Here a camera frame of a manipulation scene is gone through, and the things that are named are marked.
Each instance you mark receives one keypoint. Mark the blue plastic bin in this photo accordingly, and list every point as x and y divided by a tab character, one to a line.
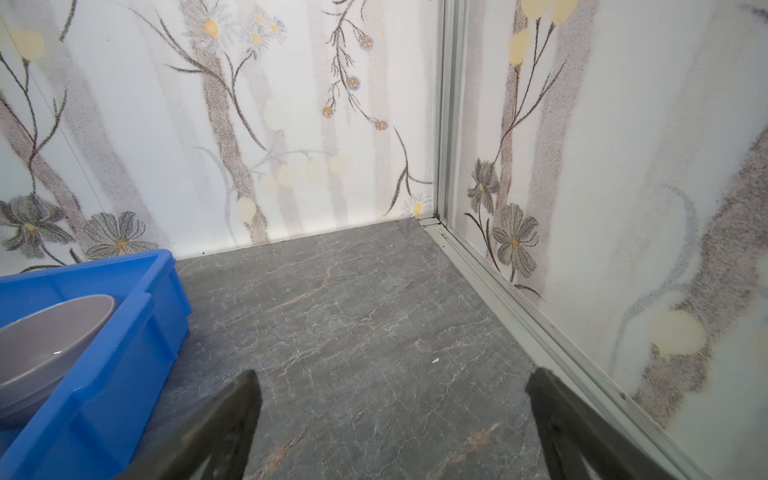
90	426

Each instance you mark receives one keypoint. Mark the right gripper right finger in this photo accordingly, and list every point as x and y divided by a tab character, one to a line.
576	441

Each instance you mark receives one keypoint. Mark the purple bowl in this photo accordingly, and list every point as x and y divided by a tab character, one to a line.
38	350

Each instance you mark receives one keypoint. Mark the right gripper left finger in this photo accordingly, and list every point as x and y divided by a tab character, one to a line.
213	443

